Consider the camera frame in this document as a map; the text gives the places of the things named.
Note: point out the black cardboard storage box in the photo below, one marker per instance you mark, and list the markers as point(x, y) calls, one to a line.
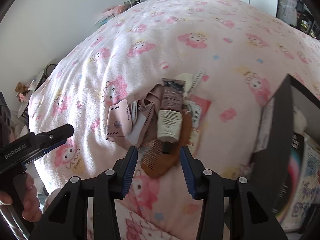
point(273, 145)

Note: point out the hand cream tube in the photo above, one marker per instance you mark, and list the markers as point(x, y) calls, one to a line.
point(170, 114)

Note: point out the small teddy bear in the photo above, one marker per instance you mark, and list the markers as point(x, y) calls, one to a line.
point(21, 92)

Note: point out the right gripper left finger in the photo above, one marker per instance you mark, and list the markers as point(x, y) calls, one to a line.
point(66, 216)

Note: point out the cartoon diamond painting kit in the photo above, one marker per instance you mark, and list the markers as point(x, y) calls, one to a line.
point(308, 187)

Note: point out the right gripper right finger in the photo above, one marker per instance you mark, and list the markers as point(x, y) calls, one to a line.
point(249, 217)

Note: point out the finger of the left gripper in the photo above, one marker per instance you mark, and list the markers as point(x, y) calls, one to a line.
point(42, 143)

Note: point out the brown wooden comb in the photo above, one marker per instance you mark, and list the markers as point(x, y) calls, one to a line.
point(155, 163)

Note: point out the black Smart Devil box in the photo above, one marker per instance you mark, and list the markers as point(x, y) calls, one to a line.
point(290, 184)

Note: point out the person's left hand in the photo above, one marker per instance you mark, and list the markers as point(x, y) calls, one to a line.
point(31, 203)

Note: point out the glass display cabinet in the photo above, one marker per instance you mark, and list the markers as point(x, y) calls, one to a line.
point(296, 14)

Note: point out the pink cartoon blanket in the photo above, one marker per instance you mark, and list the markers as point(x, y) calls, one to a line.
point(225, 50)

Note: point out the pink face mask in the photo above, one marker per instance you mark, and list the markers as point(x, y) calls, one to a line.
point(119, 121)

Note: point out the white fluffy plush toy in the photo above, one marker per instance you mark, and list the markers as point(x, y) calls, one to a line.
point(299, 121)

